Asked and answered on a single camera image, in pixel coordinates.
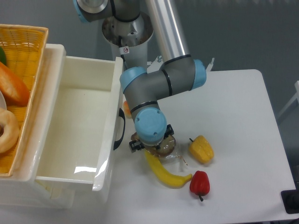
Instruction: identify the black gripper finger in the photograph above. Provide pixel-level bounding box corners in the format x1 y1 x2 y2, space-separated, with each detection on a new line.
129 139 145 153
155 124 174 150

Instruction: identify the brown toast slice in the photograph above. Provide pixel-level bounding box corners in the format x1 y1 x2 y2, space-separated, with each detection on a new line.
130 133 188 172

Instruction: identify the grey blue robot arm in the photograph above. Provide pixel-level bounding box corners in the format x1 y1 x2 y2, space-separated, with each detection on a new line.
73 0 206 151

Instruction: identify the yellow plastic bell pepper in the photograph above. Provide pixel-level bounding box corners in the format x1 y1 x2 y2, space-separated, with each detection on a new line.
188 135 214 164

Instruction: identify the orange round bread roll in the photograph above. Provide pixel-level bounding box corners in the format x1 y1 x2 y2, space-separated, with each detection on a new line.
123 101 132 119

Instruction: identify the yellow plastic banana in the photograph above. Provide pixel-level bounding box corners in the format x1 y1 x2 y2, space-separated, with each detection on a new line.
144 151 192 189

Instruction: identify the white open plastic drawer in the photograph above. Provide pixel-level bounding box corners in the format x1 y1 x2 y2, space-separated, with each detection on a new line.
36 56 123 191

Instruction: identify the red plastic bell pepper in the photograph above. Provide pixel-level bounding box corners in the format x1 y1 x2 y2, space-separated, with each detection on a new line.
189 171 210 202

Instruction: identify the beige bagel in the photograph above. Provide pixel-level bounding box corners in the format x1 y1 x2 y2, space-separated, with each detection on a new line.
0 108 20 153

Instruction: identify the white plastic drawer cabinet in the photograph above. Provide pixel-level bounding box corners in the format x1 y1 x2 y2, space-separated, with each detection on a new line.
0 43 117 210

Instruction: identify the orange baguette loaf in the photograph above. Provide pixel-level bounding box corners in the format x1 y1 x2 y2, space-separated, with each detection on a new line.
0 63 30 107

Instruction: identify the white plate edge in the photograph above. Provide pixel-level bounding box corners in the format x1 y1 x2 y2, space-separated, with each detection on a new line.
0 91 7 110

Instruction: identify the black device at table edge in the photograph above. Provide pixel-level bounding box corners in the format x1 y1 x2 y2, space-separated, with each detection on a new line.
281 189 299 214

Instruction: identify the yellow wicker basket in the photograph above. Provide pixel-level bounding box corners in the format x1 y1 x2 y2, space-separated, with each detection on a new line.
0 24 49 177

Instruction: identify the green vegetable piece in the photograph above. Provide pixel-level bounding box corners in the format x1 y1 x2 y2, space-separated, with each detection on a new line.
0 47 7 66

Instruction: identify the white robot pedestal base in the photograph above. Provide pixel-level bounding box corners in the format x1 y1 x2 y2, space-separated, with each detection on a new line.
102 12 154 69

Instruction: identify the white metal frame right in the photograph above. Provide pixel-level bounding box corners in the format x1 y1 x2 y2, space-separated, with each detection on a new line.
277 81 299 125

